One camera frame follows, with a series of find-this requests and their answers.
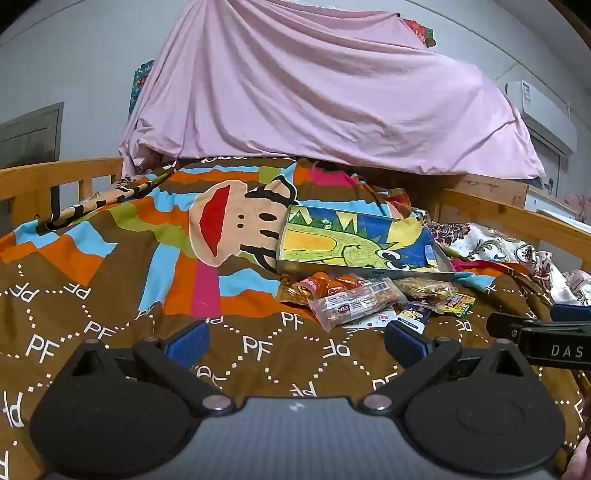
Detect white air conditioner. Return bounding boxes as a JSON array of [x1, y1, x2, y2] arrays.
[[504, 80, 579, 153]]

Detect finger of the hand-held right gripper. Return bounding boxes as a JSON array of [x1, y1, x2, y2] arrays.
[[551, 304, 591, 324], [487, 313, 539, 342]]

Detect green floral cloth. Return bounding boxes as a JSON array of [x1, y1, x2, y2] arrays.
[[128, 59, 155, 116]]

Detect orange snack packet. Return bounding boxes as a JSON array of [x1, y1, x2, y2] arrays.
[[305, 271, 362, 298]]

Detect pink bed sheet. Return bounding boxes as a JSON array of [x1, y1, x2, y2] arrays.
[[117, 0, 548, 181]]

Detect white door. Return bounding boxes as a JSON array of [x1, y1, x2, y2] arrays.
[[526, 124, 573, 197]]

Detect yellow-green snack box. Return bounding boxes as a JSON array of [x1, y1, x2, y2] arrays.
[[435, 292, 477, 318]]

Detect grey door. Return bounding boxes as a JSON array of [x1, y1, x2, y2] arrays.
[[0, 102, 64, 222]]

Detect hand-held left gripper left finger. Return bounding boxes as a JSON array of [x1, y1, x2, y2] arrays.
[[60, 319, 236, 414]]

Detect giraffe pattern cloth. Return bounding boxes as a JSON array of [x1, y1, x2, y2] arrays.
[[46, 178, 155, 227]]

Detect clear packet of yellow snacks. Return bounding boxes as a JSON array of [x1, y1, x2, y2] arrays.
[[392, 276, 459, 302]]

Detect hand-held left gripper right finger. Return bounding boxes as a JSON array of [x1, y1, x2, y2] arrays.
[[361, 320, 541, 414]]

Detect gold foil snack packet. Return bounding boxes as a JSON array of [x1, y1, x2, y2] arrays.
[[277, 276, 315, 306]]

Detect red floral cloth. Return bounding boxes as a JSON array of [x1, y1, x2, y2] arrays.
[[402, 16, 437, 49]]

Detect printed monkey blanket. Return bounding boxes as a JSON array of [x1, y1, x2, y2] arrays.
[[0, 154, 591, 480]]

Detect dark blue milk carton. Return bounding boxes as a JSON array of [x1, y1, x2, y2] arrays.
[[394, 302, 433, 334]]

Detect metal tray with dinosaur drawing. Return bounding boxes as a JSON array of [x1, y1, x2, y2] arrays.
[[276, 205, 455, 280]]

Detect clear labelled snack packet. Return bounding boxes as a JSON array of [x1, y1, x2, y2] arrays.
[[307, 277, 399, 333]]

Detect white cabinet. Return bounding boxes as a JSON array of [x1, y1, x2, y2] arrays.
[[524, 185, 578, 220]]

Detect white snack packet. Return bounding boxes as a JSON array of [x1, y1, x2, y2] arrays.
[[341, 307, 399, 329]]

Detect white floral quilt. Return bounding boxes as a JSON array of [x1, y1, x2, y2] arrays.
[[411, 208, 591, 305]]

